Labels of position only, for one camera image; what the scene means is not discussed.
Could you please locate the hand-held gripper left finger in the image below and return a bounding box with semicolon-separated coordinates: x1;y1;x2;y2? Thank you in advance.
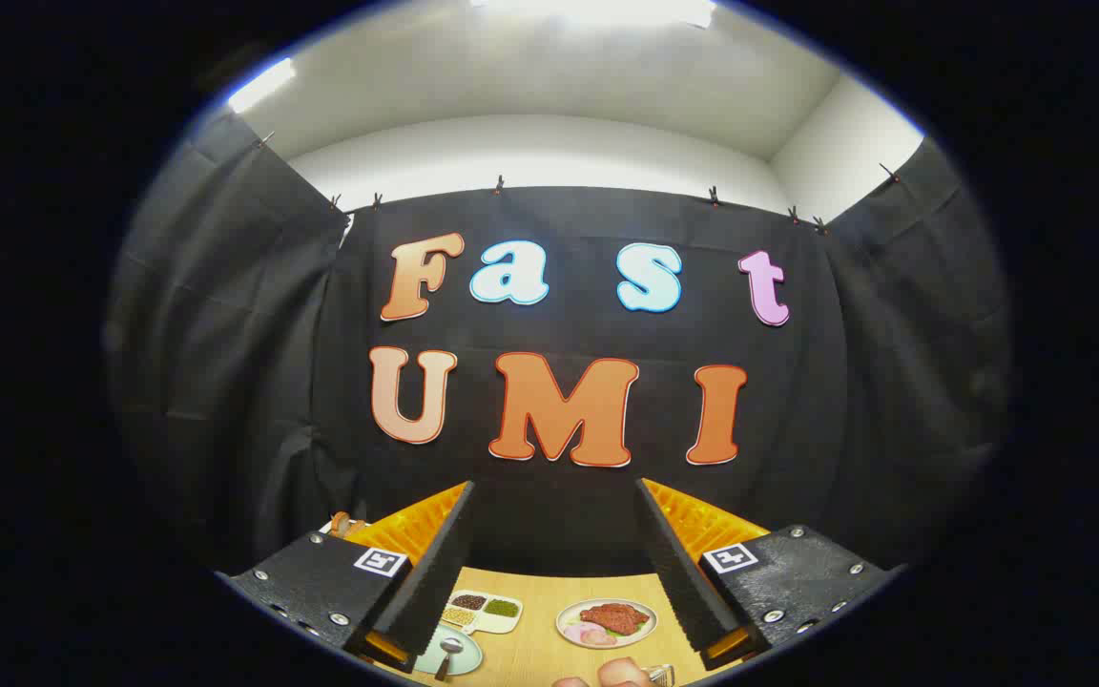
216;480;476;675

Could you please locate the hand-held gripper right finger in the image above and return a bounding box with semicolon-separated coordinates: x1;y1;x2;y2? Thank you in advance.
633;477;905;672

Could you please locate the beige plate with steak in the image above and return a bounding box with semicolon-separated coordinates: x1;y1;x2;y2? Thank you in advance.
555;598;658;651

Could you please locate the brown steak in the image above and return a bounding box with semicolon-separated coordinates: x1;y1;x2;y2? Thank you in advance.
580;602;651;635

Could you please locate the white divided snack tray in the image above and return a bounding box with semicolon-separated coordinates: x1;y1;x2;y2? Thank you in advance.
442;590;524;636

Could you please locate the light blue plate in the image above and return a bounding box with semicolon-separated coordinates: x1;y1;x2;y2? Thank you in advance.
413;623;484;677

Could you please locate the long ceiling light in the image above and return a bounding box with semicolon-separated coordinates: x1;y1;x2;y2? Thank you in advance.
468;0;717;30

